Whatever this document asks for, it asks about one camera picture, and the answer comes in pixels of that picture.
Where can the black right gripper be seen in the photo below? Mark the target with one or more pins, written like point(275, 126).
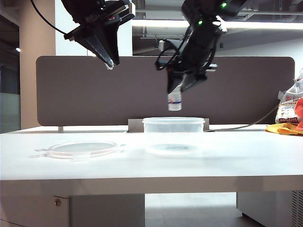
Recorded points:
point(194, 61)

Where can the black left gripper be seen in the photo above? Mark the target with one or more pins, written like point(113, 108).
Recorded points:
point(106, 16)

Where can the small white medicine bottle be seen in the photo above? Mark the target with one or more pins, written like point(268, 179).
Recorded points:
point(174, 101)

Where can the clear round lid pink seal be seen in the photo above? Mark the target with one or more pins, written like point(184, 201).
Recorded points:
point(80, 147)

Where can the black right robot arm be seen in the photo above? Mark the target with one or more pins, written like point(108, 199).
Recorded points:
point(203, 28)

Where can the round clear plastic box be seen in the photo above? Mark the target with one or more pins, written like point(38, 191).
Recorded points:
point(154, 127)

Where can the round metal drawer lock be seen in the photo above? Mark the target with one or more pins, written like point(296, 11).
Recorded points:
point(57, 202)

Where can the brown desk divider panel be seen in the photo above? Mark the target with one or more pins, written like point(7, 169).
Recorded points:
point(94, 101)

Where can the long ceiling light strip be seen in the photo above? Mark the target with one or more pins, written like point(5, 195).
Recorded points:
point(161, 23)

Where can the printed plastic snack bag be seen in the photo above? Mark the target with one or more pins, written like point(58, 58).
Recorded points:
point(287, 106)

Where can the yellow cloth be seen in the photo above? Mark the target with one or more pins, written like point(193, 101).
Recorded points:
point(279, 129)

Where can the white vented cabinet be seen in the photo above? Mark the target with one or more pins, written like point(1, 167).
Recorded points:
point(267, 205)

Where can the white drawer unit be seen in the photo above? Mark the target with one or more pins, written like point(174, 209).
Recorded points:
point(94, 211)

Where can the white divider bracket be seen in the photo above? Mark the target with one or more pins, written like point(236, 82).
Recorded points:
point(61, 129)

